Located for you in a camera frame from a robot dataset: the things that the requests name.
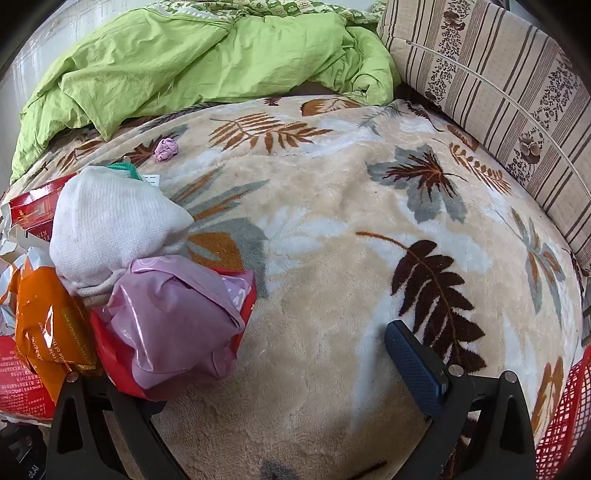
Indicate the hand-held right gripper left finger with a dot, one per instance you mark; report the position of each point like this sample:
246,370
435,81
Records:
138,438

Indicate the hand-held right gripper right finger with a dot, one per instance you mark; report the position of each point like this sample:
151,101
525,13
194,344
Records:
413,364

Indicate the red printed package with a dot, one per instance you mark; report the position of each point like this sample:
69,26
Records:
23,383

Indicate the red plastic bag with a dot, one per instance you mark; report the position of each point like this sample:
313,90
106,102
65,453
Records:
107,353

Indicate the pink plastic bag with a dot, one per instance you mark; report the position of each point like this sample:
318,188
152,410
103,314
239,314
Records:
175,323

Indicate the orange snack packet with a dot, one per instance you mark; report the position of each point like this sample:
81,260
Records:
46,314

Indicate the red mesh basket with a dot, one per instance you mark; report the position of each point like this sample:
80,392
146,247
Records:
568,415

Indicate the white knit sock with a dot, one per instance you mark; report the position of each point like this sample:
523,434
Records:
115,230

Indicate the silver foil wrapper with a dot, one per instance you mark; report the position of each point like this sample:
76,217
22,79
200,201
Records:
11,244

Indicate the red cardboard box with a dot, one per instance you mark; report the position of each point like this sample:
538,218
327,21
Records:
37,207

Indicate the small white paper slip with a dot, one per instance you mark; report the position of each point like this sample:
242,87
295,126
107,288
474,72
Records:
150,179

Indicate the pink paper ball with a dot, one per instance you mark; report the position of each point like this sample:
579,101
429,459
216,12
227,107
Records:
167,148

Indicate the beige leaf print blanket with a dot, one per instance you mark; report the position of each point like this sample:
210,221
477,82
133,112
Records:
323,230

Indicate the striped floral cushion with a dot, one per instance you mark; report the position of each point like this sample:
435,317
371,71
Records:
498,69

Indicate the green quilt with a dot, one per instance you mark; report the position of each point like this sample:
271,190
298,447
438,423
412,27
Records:
207,55

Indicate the green patterned bed sheet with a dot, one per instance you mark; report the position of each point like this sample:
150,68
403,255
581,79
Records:
286,7

